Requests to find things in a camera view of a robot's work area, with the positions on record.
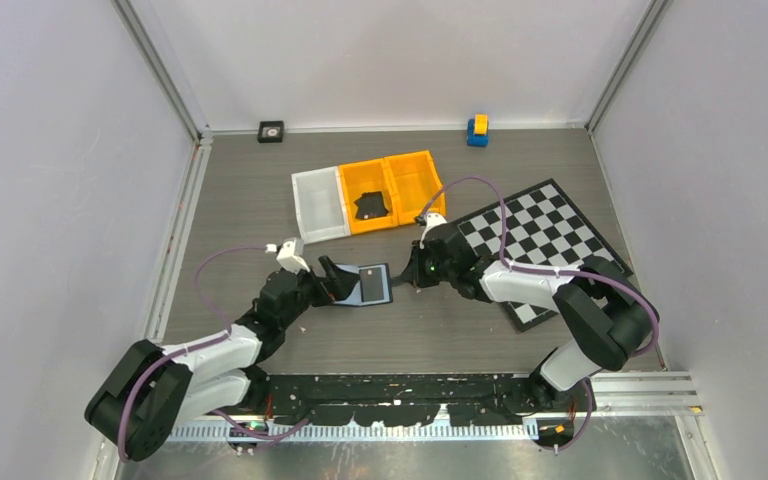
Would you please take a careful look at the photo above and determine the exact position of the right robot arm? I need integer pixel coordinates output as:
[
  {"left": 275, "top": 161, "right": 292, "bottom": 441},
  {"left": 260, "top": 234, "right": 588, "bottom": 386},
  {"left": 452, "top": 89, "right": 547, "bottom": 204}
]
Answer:
[{"left": 398, "top": 223, "right": 659, "bottom": 411}]

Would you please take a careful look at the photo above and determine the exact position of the black white checkerboard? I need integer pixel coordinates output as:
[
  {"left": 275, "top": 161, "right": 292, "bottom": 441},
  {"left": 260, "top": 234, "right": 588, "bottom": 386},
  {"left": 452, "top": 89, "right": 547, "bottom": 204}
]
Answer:
[{"left": 456, "top": 178, "right": 634, "bottom": 333}]

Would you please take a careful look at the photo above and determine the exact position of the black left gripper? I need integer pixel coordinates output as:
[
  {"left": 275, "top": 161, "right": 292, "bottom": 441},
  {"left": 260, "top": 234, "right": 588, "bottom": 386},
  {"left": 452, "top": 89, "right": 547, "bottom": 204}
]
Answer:
[{"left": 279, "top": 256, "right": 358, "bottom": 329}]

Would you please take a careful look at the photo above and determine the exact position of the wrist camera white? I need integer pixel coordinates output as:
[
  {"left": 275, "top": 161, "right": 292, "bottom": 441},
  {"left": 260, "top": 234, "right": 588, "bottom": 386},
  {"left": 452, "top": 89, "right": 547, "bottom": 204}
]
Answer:
[
  {"left": 415, "top": 212, "right": 447, "bottom": 244},
  {"left": 276, "top": 237, "right": 310, "bottom": 273}
]

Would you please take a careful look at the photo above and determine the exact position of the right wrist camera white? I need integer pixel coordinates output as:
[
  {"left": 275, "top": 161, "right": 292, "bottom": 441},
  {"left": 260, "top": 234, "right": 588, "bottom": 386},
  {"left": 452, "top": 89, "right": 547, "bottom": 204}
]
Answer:
[{"left": 415, "top": 212, "right": 447, "bottom": 244}]

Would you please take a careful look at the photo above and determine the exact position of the yellow toy block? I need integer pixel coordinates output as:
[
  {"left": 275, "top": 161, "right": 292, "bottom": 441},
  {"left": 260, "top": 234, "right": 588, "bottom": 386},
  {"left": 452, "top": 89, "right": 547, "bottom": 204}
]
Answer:
[{"left": 474, "top": 114, "right": 488, "bottom": 136}]

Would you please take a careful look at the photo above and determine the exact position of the orange plastic bin left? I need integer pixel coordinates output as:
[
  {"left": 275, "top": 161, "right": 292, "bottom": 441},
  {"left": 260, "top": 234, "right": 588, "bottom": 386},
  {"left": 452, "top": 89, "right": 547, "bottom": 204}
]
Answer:
[{"left": 338, "top": 158, "right": 398, "bottom": 235}]

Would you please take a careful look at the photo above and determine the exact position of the aluminium frame rail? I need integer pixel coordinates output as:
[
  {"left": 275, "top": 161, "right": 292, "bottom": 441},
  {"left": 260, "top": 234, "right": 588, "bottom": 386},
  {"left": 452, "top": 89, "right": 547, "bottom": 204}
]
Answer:
[{"left": 100, "top": 370, "right": 705, "bottom": 444}]

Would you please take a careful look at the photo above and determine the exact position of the orange plastic bin right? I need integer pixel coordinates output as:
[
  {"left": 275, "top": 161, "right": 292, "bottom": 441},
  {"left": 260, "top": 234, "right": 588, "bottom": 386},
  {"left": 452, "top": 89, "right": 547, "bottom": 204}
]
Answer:
[{"left": 384, "top": 150, "right": 443, "bottom": 226}]

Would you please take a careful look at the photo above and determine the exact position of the dark grey credit card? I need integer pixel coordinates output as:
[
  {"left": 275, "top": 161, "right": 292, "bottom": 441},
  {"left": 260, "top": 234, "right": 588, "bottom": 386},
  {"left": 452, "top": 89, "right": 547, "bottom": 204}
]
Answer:
[{"left": 369, "top": 191, "right": 387, "bottom": 210}]

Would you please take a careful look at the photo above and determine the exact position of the white plastic bin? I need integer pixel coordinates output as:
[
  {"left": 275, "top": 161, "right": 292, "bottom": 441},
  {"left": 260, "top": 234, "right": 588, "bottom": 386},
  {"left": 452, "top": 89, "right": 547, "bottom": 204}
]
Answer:
[{"left": 291, "top": 166, "right": 351, "bottom": 244}]

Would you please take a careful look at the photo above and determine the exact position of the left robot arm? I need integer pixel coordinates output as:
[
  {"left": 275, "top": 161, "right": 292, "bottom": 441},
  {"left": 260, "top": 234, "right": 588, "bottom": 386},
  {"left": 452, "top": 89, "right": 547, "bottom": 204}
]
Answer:
[{"left": 84, "top": 256, "right": 366, "bottom": 461}]

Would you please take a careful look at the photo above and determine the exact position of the orange plastic bin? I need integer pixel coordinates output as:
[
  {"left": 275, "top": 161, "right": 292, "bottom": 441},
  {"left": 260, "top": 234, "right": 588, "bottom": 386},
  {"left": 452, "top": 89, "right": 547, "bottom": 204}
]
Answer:
[
  {"left": 384, "top": 150, "right": 443, "bottom": 226},
  {"left": 338, "top": 158, "right": 398, "bottom": 235}
]

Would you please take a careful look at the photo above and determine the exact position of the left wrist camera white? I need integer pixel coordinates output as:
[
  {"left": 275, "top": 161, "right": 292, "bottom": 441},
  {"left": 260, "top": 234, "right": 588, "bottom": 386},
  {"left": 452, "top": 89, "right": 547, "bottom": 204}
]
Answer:
[{"left": 276, "top": 237, "right": 310, "bottom": 273}]

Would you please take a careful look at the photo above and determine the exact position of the blue toy car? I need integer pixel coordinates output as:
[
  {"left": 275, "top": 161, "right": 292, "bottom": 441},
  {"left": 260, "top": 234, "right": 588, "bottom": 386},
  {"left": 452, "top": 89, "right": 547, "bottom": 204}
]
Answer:
[{"left": 466, "top": 118, "right": 489, "bottom": 147}]

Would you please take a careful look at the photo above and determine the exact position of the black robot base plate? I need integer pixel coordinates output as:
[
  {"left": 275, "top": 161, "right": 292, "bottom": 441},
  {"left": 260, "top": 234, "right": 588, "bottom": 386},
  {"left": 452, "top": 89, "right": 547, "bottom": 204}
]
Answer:
[{"left": 239, "top": 373, "right": 589, "bottom": 427}]

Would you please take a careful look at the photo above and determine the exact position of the small black square box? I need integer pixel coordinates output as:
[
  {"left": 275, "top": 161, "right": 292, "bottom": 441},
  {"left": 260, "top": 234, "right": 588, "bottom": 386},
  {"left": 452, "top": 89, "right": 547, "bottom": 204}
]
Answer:
[{"left": 257, "top": 120, "right": 285, "bottom": 144}]

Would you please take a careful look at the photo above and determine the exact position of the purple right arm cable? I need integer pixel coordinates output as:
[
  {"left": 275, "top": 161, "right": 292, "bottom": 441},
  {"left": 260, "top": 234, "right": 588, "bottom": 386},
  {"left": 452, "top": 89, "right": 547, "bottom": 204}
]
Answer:
[{"left": 420, "top": 175, "right": 661, "bottom": 454}]

